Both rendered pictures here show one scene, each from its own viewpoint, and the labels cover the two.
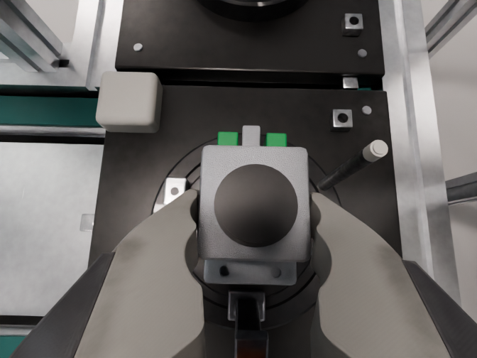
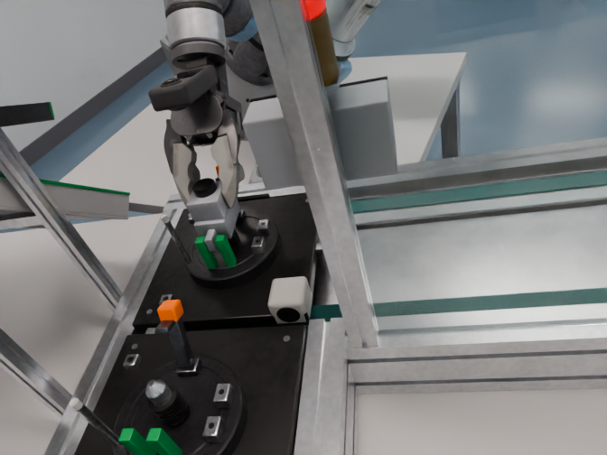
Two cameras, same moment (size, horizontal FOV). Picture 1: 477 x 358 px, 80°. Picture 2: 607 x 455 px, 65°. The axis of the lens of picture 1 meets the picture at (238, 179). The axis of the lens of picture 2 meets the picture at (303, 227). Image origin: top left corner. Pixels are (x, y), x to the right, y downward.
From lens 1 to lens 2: 0.59 m
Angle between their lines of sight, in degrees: 62
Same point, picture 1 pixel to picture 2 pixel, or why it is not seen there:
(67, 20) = not seen: outside the picture
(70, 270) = not seen: hidden behind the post
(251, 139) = (209, 235)
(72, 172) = not seen: hidden behind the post
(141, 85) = (276, 295)
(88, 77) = (330, 327)
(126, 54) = (295, 333)
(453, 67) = (45, 437)
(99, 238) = (311, 238)
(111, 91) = (295, 290)
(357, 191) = (173, 272)
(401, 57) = (107, 362)
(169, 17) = (261, 364)
